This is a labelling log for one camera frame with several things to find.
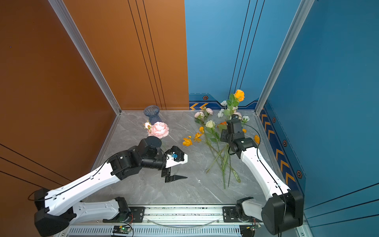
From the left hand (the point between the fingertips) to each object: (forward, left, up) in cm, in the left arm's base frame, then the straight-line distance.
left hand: (186, 162), depth 63 cm
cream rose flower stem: (+41, -15, -23) cm, 49 cm away
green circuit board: (-22, +32, -28) cm, 48 cm away
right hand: (+22, -21, -7) cm, 31 cm away
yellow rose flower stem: (+41, -29, +4) cm, 50 cm away
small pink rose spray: (+49, -8, -23) cm, 55 cm away
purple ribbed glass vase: (+40, +24, -9) cm, 48 cm away
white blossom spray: (+53, -24, -24) cm, 63 cm away
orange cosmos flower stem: (+21, +1, -16) cm, 26 cm away
